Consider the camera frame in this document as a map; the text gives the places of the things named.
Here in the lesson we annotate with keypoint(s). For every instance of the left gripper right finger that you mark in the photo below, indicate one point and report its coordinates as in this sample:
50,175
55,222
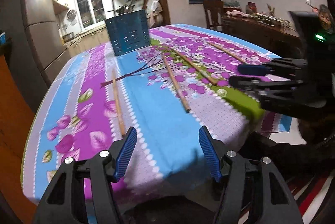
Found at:
214,151

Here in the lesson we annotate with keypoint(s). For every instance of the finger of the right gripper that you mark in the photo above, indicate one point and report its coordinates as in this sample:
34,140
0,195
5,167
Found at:
259,68
256,84

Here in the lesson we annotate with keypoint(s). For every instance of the wooden dining chair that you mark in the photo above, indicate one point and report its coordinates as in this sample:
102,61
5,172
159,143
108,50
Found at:
214,11

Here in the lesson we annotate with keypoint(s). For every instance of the orange wooden cabinet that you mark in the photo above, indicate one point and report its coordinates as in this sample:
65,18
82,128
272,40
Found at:
16,119

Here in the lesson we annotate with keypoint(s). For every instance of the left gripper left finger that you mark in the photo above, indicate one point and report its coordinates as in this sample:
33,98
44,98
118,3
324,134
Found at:
121,152

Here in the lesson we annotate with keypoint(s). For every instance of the kitchen window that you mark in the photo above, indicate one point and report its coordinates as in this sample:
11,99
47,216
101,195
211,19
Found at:
91,12

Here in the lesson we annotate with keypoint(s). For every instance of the dark wooden side table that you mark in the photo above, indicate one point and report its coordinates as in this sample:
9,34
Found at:
265,36

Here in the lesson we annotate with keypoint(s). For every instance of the wooden chopstick one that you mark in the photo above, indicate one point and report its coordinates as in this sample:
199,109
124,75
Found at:
117,103

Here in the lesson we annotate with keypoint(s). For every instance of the silver refrigerator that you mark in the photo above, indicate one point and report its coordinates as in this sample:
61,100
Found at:
38,53

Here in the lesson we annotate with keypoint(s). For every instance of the wooden chopstick three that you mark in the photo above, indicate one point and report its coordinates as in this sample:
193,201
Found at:
176,86

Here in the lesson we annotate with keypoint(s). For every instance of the wooden chopstick five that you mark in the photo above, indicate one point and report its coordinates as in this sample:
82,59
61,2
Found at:
199,69

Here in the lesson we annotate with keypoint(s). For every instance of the blue perforated utensil holder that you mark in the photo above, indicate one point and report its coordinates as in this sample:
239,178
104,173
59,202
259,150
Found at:
128,32

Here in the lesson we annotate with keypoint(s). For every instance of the wooden chopstick eight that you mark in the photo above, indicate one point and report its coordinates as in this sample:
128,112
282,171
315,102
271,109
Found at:
227,52

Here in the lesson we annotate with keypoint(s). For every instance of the floral purple tablecloth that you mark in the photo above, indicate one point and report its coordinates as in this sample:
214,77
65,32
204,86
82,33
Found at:
77,117

